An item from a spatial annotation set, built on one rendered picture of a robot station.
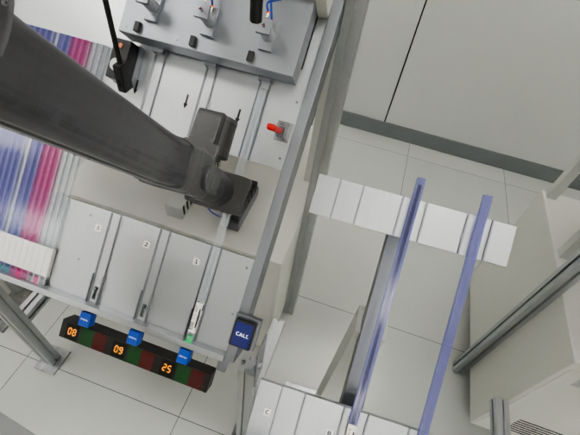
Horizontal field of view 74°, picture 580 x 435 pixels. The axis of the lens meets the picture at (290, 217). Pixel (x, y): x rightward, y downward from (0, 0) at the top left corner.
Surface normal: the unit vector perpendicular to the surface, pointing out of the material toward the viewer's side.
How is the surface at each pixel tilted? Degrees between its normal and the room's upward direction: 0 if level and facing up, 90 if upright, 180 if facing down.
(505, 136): 90
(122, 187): 0
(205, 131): 34
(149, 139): 87
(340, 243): 0
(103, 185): 0
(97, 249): 45
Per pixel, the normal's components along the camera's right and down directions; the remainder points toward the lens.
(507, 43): -0.30, 0.69
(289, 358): 0.11, -0.65
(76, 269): -0.14, 0.02
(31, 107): 0.94, 0.31
